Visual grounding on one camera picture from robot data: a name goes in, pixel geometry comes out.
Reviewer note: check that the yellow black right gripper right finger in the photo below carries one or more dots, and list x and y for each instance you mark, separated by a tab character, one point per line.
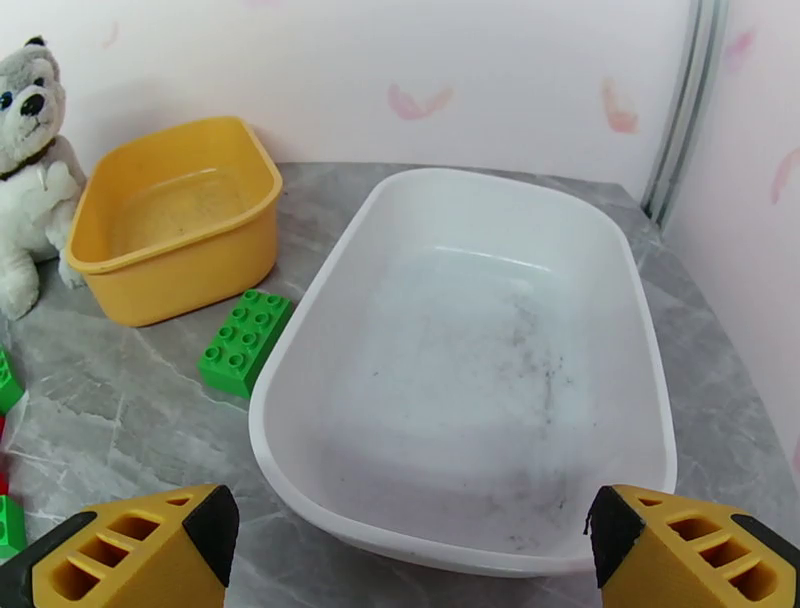
681	562

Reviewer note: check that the grey white husky plush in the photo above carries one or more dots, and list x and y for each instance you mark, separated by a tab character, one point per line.
31	187

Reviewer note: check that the green two-by-four lego brick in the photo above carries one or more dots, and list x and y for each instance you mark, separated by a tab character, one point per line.
247	344

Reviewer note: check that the yellow plastic bin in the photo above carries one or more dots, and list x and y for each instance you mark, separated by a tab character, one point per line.
181	275

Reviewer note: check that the white plastic bin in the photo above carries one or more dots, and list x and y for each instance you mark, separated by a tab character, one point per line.
469	375

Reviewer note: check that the aluminium frame post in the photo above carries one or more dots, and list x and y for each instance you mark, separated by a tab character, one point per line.
684	106

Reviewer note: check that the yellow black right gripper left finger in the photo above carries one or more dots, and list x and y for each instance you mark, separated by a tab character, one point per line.
125	562

